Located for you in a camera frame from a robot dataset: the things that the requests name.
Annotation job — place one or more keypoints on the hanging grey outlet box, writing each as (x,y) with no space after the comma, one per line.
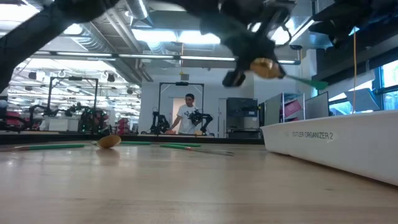
(184,77)

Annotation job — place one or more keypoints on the long ceiling light strip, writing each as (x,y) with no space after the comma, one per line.
(146,56)

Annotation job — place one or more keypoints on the grey partition panel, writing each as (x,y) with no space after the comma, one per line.
(273,109)

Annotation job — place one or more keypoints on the black background rig frame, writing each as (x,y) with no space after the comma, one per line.
(74,78)
(181,83)

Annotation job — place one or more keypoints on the black table edge frame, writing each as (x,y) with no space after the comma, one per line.
(46,138)

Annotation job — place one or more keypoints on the white low cabinet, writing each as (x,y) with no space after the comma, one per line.
(59,124)

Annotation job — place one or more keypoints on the white cutlery organizer tray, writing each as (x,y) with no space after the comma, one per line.
(342,149)

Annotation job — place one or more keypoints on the person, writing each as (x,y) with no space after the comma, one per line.
(186,118)

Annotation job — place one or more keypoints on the background black robot arm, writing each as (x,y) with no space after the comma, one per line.
(160,123)
(199,117)

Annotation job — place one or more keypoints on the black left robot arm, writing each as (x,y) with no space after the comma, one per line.
(31,34)

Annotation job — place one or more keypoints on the red plastic storage bin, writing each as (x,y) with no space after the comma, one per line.
(293,108)
(293,119)

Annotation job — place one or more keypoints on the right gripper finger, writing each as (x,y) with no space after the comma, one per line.
(234,78)
(280,67)

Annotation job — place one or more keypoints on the white tilted panel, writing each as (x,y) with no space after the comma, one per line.
(362,99)

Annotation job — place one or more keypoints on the black equipment cabinet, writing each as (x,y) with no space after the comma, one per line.
(242,107)

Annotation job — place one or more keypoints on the ceiling security camera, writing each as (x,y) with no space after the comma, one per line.
(295,47)

